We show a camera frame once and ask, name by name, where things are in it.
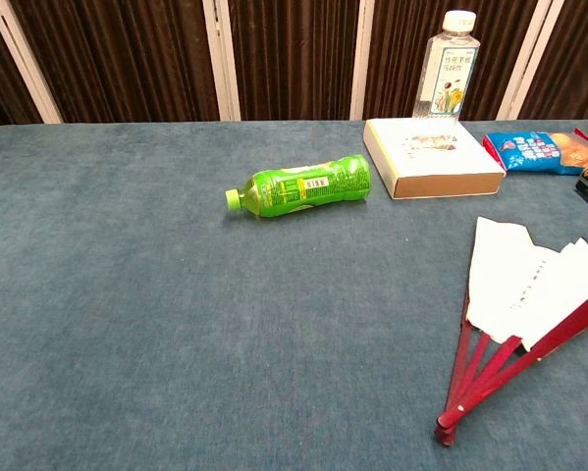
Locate red and white paper fan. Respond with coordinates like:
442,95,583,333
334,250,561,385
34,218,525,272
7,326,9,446
433,215,588,447

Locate green tea bottle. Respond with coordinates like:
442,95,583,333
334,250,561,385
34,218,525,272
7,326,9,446
224,153,374,217

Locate white flat cardboard box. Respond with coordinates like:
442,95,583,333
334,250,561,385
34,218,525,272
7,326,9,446
361,117,507,201

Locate clear water bottle white cap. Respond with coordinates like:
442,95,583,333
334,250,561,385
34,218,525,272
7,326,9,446
411,10,482,122

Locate blue snack chip bag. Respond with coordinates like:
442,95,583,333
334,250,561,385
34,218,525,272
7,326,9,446
483,128,588,177

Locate white screen frame post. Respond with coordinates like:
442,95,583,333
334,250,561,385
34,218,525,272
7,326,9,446
496,0,565,122
0,0,63,125
201,0,241,123
348,0,377,122

